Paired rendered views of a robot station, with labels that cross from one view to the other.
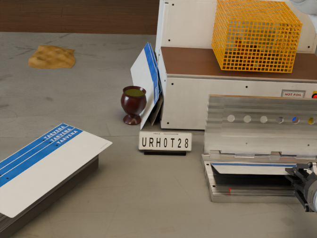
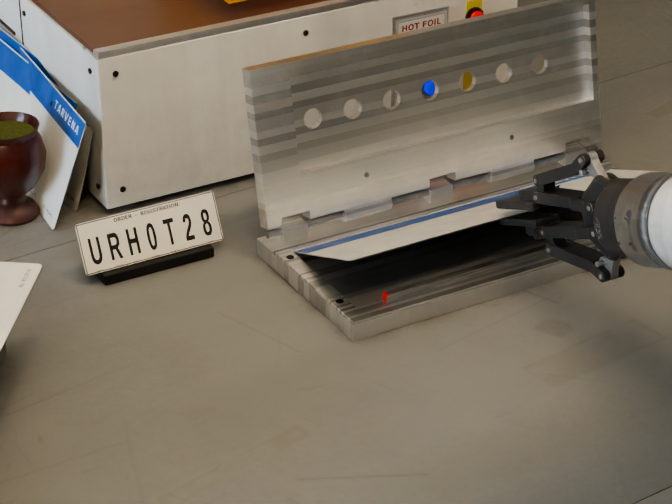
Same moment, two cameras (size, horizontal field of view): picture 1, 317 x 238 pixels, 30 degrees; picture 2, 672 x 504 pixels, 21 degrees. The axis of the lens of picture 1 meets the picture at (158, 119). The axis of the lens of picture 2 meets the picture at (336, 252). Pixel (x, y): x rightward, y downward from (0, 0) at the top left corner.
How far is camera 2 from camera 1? 44 cm
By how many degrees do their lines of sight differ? 19
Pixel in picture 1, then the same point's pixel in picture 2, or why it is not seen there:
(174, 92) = (125, 96)
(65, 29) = not seen: outside the picture
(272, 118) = (411, 90)
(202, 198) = (323, 339)
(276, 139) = (434, 143)
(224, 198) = (381, 320)
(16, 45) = not seen: outside the picture
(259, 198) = (461, 295)
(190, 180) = (265, 310)
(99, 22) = not seen: outside the picture
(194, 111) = (185, 137)
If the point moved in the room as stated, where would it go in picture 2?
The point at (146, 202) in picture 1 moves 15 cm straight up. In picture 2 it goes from (192, 393) to (185, 255)
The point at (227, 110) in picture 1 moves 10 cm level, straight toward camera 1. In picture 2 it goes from (298, 100) to (321, 139)
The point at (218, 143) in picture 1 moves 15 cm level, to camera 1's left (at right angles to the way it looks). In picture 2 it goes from (298, 195) to (162, 219)
